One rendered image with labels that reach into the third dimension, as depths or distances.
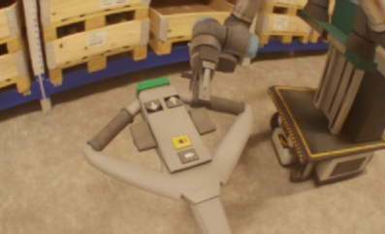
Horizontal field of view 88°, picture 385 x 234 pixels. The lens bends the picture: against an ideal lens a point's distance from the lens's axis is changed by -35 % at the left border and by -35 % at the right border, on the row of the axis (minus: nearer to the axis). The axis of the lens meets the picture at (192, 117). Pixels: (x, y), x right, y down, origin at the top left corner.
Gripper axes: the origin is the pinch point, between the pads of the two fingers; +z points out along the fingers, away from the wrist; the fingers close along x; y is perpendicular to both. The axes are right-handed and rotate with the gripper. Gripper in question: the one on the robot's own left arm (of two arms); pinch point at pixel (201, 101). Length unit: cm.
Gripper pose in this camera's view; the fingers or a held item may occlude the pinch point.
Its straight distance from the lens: 70.3
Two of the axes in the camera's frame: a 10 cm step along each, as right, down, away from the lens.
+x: 2.1, -5.7, -8.0
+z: -0.8, 8.0, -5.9
